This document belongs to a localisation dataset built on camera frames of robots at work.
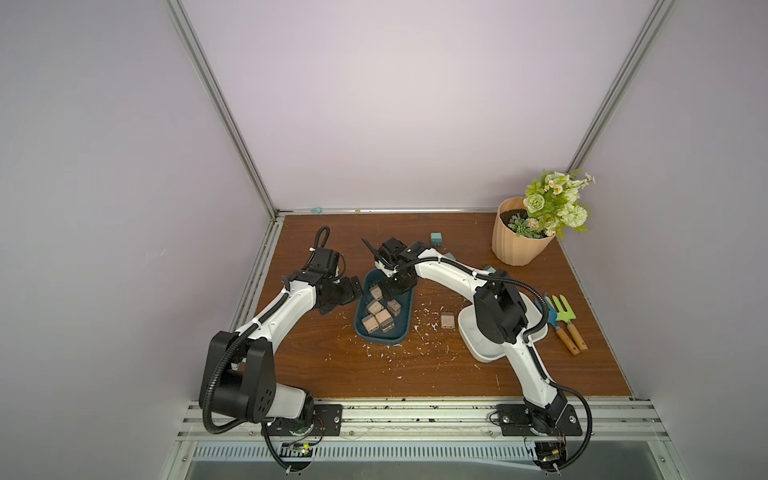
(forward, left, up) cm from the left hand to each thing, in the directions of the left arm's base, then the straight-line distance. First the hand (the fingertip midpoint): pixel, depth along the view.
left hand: (356, 293), depth 88 cm
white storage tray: (-14, -38, -5) cm, 41 cm away
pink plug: (-7, -4, -6) cm, 10 cm away
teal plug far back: (+27, -27, -7) cm, 39 cm away
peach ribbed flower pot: (+16, -49, +3) cm, 52 cm away
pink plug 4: (-2, -12, -4) cm, 13 cm away
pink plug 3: (+3, -6, -4) cm, 8 cm away
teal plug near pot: (+14, -45, -6) cm, 47 cm away
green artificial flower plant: (+20, -58, +19) cm, 64 cm away
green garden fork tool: (-2, -66, -8) cm, 66 cm away
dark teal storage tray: (-6, -14, -5) cm, 16 cm away
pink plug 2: (-2, -5, -5) cm, 8 cm away
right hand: (+5, -10, -4) cm, 12 cm away
